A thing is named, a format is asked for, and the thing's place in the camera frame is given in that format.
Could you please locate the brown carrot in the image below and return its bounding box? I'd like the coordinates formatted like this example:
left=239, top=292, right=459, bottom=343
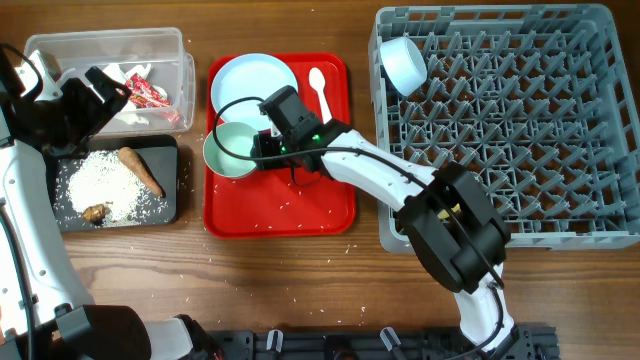
left=118, top=147, right=164, bottom=197

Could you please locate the red snack wrapper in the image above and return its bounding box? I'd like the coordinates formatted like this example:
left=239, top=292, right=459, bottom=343
left=119, top=73, right=171, bottom=125

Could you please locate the red serving tray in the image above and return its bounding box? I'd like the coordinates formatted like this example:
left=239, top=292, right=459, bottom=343
left=203, top=52, right=356, bottom=239

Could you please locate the green bowl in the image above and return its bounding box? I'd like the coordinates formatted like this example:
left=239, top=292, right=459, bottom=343
left=203, top=122, right=258, bottom=178

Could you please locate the black waste tray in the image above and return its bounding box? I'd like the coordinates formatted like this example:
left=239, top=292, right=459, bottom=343
left=45, top=135, right=179, bottom=232

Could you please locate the white napkin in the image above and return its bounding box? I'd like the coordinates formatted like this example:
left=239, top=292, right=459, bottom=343
left=102, top=62, right=154, bottom=126

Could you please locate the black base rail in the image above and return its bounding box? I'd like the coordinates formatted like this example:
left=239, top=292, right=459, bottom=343
left=211, top=325, right=561, bottom=360

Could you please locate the yellow plastic cup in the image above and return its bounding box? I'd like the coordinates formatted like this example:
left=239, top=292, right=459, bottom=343
left=438, top=204, right=461, bottom=220

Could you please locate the brown food scrap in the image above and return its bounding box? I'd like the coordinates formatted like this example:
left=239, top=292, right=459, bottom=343
left=82, top=204, right=109, bottom=225

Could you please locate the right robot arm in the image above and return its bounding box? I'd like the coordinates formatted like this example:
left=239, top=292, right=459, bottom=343
left=252, top=86, right=515, bottom=355

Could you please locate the clear plastic waste bin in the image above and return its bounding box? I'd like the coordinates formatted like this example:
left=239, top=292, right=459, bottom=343
left=25, top=27, right=196, bottom=137

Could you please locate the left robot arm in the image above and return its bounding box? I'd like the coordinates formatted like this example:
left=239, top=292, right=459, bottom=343
left=1, top=44, right=225, bottom=359

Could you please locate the small light blue bowl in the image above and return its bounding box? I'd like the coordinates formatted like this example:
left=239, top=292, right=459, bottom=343
left=380, top=37, right=428, bottom=96

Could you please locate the grey dishwasher rack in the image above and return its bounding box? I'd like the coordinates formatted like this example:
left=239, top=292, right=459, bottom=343
left=368, top=4, right=639, bottom=250

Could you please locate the white plastic spoon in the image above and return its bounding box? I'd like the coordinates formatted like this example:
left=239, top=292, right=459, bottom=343
left=308, top=67, right=333, bottom=123

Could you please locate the white rice pile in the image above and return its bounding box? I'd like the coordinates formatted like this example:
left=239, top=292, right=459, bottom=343
left=52, top=149, right=175, bottom=231

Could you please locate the large light blue plate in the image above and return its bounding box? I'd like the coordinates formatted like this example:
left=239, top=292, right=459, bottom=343
left=210, top=53, right=298, bottom=131

